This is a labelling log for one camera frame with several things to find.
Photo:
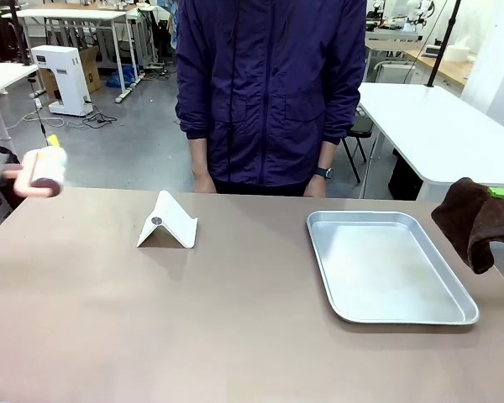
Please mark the dark brown cloth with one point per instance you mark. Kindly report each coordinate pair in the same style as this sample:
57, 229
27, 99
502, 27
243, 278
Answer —
474, 226

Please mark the person's right forearm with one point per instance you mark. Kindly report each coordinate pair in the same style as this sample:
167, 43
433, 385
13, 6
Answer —
198, 153

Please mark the person's left forearm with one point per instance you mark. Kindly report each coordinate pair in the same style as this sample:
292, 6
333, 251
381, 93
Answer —
326, 155

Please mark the person's left hand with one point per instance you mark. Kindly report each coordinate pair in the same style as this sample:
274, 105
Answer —
315, 187

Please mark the person's right hand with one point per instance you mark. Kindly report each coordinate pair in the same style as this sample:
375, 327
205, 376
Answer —
203, 182

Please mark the dark chair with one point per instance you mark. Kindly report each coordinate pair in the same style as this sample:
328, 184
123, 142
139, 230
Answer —
0, 201

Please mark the small yellow object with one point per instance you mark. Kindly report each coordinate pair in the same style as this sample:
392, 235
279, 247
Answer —
54, 141

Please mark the large white rounded table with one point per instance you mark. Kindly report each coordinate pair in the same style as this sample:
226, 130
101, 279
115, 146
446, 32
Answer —
437, 126

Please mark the black object under table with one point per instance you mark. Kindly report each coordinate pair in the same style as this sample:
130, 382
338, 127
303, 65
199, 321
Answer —
405, 178

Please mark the white floor standing appliance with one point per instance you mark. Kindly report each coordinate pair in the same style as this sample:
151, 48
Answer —
67, 75

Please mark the brown cardboard box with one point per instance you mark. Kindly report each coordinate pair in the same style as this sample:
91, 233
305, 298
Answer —
91, 71

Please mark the black pole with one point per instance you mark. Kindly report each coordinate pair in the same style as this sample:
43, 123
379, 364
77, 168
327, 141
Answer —
20, 31
443, 46

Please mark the silver metal tray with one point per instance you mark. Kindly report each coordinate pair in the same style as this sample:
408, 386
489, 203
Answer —
386, 268

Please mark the wooden top workbench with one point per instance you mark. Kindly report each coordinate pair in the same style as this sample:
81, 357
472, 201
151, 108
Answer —
439, 65

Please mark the white box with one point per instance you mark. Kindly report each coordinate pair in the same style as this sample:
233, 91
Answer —
460, 50

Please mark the blue plastic bag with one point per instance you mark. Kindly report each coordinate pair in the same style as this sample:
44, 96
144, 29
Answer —
122, 77

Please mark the black folding chair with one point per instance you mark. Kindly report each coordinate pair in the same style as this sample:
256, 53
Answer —
361, 126

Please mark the white cabinet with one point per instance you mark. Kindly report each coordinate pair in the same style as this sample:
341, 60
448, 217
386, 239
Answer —
397, 72

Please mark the round metal disc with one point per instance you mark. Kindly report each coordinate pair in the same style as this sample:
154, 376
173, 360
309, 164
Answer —
155, 220

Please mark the long white table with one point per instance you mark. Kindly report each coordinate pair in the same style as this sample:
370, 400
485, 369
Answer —
67, 14

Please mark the black wrist watch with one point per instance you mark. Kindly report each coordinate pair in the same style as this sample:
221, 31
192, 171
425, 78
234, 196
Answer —
324, 172

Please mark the white folded phone stand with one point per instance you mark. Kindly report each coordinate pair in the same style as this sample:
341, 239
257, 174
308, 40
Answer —
170, 222

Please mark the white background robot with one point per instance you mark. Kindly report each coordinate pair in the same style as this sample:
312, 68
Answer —
416, 12

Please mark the person in purple jacket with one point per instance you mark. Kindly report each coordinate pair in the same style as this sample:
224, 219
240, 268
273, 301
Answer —
269, 84

